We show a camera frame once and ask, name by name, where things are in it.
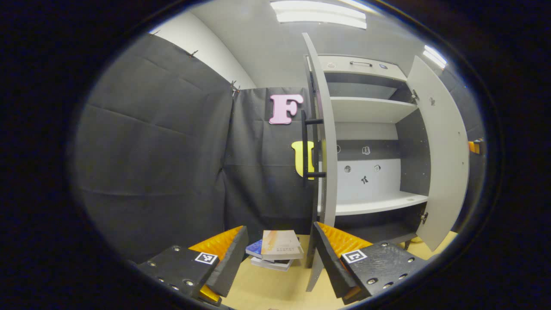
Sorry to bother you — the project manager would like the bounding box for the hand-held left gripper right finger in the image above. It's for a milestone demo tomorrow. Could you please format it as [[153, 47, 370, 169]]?
[[313, 222, 431, 305]]

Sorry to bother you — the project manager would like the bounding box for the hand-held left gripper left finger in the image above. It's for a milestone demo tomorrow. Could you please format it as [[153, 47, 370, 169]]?
[[137, 225, 249, 307]]

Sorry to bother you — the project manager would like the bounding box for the grey cabinet door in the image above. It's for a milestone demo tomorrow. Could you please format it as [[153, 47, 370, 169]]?
[[300, 33, 338, 292], [406, 55, 470, 252]]

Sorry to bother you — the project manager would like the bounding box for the grey cabinet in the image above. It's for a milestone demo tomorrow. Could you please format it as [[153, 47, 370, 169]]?
[[316, 55, 431, 246]]

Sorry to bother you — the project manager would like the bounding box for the grey cabinet drawer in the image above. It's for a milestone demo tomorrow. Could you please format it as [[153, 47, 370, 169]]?
[[318, 55, 408, 81]]

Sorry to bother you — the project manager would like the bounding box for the blue book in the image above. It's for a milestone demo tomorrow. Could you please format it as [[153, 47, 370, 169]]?
[[245, 239, 264, 259]]

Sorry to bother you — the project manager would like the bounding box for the white book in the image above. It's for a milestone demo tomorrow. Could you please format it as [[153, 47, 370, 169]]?
[[251, 257, 294, 272]]

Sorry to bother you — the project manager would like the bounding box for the beige cover book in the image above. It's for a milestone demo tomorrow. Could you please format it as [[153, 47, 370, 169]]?
[[261, 230, 304, 260]]

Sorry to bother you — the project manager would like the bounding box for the small ceiling light panel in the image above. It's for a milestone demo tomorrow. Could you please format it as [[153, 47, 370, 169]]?
[[423, 45, 448, 69]]

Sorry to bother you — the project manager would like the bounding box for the black backdrop cloth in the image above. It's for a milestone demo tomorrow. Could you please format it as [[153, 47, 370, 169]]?
[[71, 34, 487, 263]]

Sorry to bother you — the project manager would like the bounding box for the large ceiling light panel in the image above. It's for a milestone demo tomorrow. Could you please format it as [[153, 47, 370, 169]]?
[[270, 0, 368, 30]]

